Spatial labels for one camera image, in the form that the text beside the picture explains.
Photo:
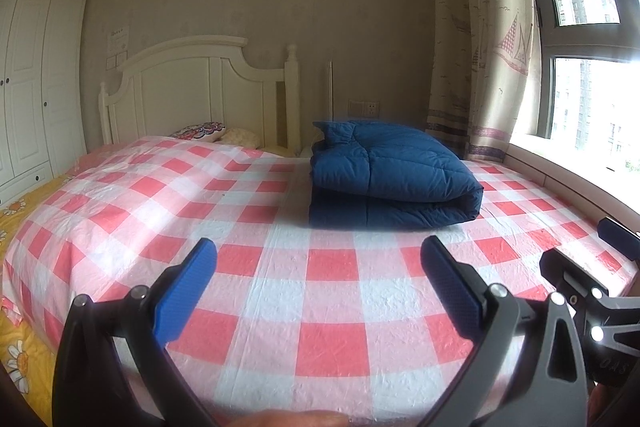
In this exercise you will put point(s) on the wall socket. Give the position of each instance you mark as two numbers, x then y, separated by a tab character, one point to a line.
363	107

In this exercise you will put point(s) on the person's left hand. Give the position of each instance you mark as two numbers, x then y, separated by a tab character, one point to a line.
290	419

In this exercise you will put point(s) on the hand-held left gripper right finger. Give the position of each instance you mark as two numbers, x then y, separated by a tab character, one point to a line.
452	279

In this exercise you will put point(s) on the beige window sill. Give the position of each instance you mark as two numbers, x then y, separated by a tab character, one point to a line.
560	177

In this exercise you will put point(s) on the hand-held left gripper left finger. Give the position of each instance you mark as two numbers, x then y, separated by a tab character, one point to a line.
185	292

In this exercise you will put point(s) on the blue quilted jacket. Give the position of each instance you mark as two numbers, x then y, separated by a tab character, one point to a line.
395	167

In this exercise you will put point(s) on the sailboat print curtain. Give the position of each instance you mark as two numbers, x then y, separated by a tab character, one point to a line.
480	32

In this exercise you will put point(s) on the white wooden headboard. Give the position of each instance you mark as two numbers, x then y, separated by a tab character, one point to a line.
190	87

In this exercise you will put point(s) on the person's right hand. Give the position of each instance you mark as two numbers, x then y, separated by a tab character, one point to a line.
597	409

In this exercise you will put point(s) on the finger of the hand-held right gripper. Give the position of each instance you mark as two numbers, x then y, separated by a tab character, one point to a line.
570	277
620	237

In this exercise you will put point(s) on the patterned pillow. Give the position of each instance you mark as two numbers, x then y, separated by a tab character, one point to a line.
200	130

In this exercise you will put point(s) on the pale yellow pillow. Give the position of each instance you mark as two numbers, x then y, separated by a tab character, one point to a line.
240	137

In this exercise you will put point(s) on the yellow floral bedsheet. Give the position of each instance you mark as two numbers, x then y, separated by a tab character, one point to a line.
30	392

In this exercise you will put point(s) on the white wardrobe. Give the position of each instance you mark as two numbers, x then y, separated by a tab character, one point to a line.
30	82

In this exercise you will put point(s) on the paper notice on wall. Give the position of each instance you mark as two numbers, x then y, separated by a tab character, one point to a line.
118	42

